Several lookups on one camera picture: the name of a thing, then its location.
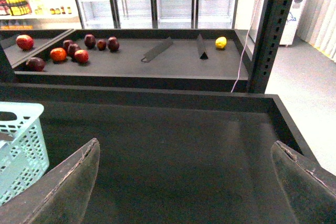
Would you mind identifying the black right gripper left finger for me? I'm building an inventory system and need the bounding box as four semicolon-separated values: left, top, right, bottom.
1;138;100;223

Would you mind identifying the black triangular divider right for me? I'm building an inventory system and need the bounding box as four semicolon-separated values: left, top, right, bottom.
197;34;208;60

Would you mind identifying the white grocery shelf with bottles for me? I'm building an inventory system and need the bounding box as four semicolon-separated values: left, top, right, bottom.
1;0;82;30

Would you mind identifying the dark apple right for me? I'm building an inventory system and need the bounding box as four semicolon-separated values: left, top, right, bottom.
107;36;120;52

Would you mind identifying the dark apple front left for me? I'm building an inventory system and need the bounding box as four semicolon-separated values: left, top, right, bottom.
26;57;46;72

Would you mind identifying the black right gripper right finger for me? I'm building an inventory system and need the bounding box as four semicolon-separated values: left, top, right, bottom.
270;141;335;223

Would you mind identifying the bright red apple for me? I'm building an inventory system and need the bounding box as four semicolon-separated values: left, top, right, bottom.
16;35;34;50

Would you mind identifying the red apple front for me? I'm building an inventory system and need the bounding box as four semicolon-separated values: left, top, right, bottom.
74;49;89;63

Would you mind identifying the small reddish brown apple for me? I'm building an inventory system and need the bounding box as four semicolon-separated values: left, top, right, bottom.
97;39;107;51

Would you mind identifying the dark apple back left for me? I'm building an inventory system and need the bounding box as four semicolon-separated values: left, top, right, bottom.
62;39;74;51

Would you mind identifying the black upper display tray left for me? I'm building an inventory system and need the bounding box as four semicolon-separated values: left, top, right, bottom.
1;29;73;68

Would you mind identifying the black upper display tray right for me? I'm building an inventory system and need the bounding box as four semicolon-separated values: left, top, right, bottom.
14;29;251;92

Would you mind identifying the black divider left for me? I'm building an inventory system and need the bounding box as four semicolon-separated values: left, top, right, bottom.
141;37;173;63

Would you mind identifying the white cable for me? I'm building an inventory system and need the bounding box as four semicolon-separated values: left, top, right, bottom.
230;0;271;93

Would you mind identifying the black display tray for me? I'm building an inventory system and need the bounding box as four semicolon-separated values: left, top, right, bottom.
14;29;251;92
1;29;73;68
1;83;320;223

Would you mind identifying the black corner post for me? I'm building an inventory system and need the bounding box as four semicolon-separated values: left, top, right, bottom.
247;0;292;93

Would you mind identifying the black lower display tray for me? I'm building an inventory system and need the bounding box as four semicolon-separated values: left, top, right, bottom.
1;83;320;223

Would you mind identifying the light blue plastic basket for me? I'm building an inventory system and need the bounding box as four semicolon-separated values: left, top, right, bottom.
1;102;49;205

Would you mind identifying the orange red apple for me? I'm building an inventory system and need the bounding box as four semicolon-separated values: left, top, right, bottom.
50;48;67;62

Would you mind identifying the white blue chest freezer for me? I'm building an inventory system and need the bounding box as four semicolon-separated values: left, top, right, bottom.
248;0;308;46

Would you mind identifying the yellow lemon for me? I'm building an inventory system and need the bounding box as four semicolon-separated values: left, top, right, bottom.
215;36;227;50

